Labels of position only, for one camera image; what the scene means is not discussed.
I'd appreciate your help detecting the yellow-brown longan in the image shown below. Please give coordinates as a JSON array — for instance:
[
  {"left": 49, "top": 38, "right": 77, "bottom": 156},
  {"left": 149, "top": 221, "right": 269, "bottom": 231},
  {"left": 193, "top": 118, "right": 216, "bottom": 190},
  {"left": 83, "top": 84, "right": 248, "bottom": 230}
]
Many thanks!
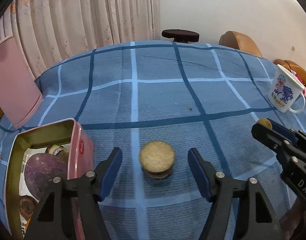
[{"left": 257, "top": 118, "right": 273, "bottom": 129}]

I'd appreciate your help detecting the dark passion fruit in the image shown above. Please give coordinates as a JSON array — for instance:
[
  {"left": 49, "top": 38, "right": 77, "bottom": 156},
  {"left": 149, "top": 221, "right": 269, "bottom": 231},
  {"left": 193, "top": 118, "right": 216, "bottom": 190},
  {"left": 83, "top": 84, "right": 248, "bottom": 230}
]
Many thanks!
[{"left": 19, "top": 195, "right": 37, "bottom": 220}]

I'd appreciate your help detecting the purple round turnip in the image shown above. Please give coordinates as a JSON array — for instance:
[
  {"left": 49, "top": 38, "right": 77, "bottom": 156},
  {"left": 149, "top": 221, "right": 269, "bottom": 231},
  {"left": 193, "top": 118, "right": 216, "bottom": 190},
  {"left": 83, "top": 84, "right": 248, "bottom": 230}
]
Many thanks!
[{"left": 24, "top": 153, "right": 68, "bottom": 200}]

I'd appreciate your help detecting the sandwich cookie stack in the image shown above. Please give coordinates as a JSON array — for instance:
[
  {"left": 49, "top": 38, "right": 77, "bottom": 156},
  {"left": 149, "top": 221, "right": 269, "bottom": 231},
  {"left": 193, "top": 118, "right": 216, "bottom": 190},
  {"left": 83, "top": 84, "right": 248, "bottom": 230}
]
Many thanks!
[
  {"left": 45, "top": 144, "right": 69, "bottom": 163},
  {"left": 139, "top": 140, "right": 175, "bottom": 179}
]

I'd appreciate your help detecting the person's right hand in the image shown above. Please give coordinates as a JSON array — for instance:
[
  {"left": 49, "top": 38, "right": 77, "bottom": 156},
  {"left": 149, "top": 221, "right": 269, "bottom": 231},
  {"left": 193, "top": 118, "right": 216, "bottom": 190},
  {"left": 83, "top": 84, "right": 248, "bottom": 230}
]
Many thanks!
[{"left": 280, "top": 197, "right": 306, "bottom": 240}]

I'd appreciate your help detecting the printed paper leaflet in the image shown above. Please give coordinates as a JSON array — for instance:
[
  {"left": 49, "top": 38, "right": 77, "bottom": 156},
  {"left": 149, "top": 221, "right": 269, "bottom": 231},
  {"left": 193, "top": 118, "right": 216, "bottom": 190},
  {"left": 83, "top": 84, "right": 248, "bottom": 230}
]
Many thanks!
[{"left": 17, "top": 147, "right": 71, "bottom": 238}]

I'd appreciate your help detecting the white cartoon mug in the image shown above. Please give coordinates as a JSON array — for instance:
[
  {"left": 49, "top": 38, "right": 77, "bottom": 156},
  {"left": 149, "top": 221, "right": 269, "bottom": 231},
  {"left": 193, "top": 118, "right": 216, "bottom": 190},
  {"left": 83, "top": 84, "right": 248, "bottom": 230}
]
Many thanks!
[{"left": 267, "top": 64, "right": 305, "bottom": 114}]

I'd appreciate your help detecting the brown leather sofa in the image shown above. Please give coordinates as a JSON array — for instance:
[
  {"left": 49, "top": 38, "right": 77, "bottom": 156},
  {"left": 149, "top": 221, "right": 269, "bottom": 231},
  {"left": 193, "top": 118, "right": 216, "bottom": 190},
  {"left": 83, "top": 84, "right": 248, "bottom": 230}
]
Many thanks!
[{"left": 273, "top": 59, "right": 306, "bottom": 87}]

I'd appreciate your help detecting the pink metal tin box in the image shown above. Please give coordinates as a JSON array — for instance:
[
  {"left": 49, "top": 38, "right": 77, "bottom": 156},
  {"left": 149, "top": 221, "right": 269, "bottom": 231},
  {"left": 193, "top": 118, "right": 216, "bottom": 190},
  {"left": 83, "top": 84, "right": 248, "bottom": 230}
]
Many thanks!
[{"left": 4, "top": 119, "right": 94, "bottom": 239}]

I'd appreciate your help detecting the brown leather armchair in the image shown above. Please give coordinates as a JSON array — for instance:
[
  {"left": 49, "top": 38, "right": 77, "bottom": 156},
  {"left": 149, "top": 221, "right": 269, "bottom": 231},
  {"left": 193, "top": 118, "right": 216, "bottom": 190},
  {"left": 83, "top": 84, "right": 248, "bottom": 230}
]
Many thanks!
[{"left": 219, "top": 31, "right": 262, "bottom": 57}]

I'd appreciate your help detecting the blue plaid tablecloth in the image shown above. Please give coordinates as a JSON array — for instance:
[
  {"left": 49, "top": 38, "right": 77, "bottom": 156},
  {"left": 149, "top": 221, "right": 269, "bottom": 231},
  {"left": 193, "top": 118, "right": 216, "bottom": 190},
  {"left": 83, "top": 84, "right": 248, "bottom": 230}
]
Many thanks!
[{"left": 0, "top": 41, "right": 306, "bottom": 239}]

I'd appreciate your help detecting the pink cylindrical kettle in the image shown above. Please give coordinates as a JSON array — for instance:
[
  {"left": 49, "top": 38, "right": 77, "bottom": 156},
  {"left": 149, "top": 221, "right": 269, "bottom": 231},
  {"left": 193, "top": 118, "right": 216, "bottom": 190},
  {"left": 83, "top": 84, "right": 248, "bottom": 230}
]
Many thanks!
[{"left": 0, "top": 36, "right": 43, "bottom": 128}]

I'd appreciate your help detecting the dark round stool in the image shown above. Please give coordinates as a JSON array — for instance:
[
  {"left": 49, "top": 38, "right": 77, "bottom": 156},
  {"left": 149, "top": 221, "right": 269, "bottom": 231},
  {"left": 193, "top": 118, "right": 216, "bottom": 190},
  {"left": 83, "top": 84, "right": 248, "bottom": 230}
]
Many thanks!
[{"left": 161, "top": 29, "right": 200, "bottom": 43}]

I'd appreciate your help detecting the floral beige curtain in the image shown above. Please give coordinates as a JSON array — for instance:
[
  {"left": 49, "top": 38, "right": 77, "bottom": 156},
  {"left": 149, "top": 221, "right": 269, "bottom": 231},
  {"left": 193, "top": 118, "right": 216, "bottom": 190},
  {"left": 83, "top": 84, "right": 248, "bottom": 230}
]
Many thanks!
[{"left": 0, "top": 0, "right": 161, "bottom": 77}]

